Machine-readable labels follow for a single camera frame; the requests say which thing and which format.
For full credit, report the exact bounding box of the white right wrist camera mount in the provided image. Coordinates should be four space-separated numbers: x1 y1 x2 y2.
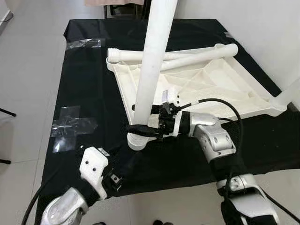
161 88 183 137

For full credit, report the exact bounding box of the black tablecloth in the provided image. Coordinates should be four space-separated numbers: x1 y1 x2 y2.
35 19 300 211

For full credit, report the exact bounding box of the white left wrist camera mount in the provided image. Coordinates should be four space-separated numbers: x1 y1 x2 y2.
80 147 110 200

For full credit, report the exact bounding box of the beige tablecloth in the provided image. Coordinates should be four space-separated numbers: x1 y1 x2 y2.
84 0 141 6

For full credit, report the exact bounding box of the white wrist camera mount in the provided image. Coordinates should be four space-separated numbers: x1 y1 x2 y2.
161 88 183 137
80 147 110 200

